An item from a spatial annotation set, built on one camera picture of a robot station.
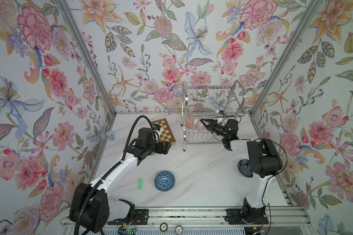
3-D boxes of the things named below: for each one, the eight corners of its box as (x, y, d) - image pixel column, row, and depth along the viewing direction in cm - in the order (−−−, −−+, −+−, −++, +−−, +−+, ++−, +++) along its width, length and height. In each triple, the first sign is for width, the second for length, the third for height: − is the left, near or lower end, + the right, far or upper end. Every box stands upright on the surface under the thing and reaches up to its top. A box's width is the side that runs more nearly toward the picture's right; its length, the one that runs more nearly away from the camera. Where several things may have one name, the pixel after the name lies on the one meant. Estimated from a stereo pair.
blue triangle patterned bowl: (154, 191, 84) (153, 189, 80) (155, 173, 90) (155, 170, 87) (175, 191, 84) (175, 189, 80) (175, 173, 90) (175, 170, 87)
